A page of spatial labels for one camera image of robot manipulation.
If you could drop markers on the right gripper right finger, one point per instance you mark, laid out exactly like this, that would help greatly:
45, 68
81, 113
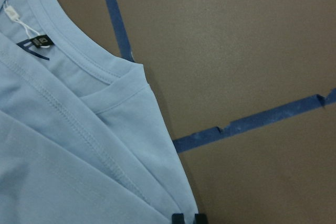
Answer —
200, 218

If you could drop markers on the light blue t-shirt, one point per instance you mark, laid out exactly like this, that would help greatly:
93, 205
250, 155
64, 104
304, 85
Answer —
82, 136

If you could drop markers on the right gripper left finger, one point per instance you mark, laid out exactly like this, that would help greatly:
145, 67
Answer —
178, 218

